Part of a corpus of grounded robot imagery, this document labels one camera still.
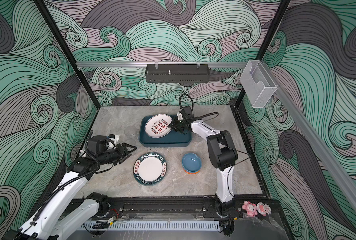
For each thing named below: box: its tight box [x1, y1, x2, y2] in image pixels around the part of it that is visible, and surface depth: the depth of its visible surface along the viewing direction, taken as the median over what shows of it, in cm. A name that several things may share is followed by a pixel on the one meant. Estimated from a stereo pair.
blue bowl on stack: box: [181, 152, 202, 173], surface depth 85 cm
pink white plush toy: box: [256, 202, 272, 217], surface depth 73 cm
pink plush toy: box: [242, 200, 258, 218], surface depth 73 cm
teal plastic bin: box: [138, 115, 193, 148], surface depth 96 cm
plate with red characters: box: [144, 113, 173, 139], surface depth 99 cm
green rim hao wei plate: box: [133, 152, 168, 186], surface depth 87 cm
